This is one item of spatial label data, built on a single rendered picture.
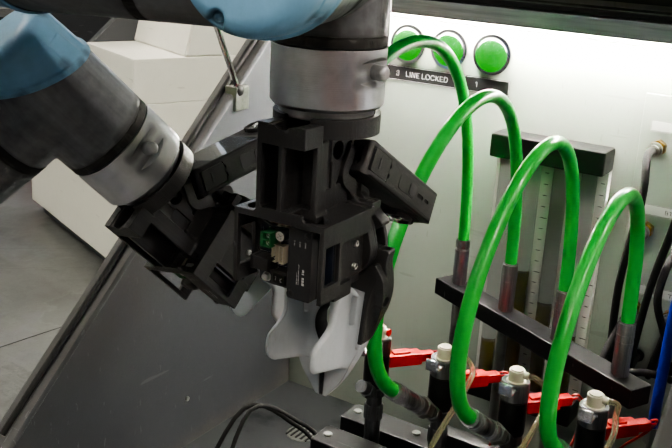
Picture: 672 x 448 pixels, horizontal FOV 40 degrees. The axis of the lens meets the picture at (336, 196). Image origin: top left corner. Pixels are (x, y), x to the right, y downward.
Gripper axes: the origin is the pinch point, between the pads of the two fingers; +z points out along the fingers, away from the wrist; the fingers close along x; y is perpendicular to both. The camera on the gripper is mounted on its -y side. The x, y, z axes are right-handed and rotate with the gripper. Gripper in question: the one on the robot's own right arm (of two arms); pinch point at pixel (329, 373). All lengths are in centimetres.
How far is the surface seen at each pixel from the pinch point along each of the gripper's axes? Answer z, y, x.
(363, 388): 15.9, -25.8, -11.6
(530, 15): -22, -54, -8
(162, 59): 23, -217, -220
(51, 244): 120, -225, -298
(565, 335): -1.1, -15.6, 12.3
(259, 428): 38, -43, -38
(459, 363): 3.1, -13.5, 4.4
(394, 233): -6.0, -15.7, -3.9
